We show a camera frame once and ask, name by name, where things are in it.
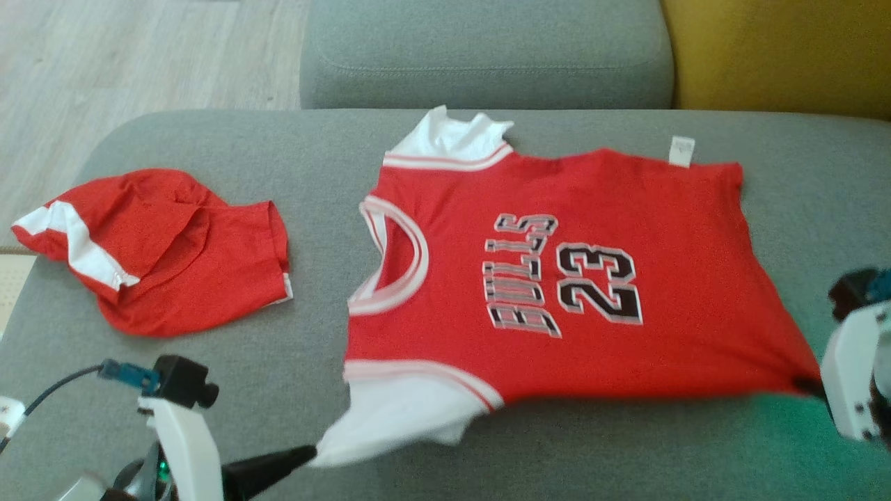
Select grey and yellow sofa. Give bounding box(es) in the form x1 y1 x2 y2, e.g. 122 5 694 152
0 108 891 501

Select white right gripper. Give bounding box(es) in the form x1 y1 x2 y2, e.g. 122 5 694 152
794 301 891 446

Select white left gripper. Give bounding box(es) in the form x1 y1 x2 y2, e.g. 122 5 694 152
42 397 319 501

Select grey sofa back cushion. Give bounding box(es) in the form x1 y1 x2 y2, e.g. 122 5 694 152
299 0 676 111

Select black cable with teal plug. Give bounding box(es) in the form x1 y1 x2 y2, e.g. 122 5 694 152
0 360 162 453

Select large yellow sofa back cushion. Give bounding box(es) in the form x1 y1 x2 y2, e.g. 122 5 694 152
660 0 891 120

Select red shorts with white stripe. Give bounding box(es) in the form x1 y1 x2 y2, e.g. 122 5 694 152
10 167 293 338

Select cream perforated laundry basket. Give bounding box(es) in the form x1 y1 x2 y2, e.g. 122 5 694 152
0 247 37 338

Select red Bulls 23 jersey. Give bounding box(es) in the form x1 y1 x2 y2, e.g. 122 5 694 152
317 106 826 467

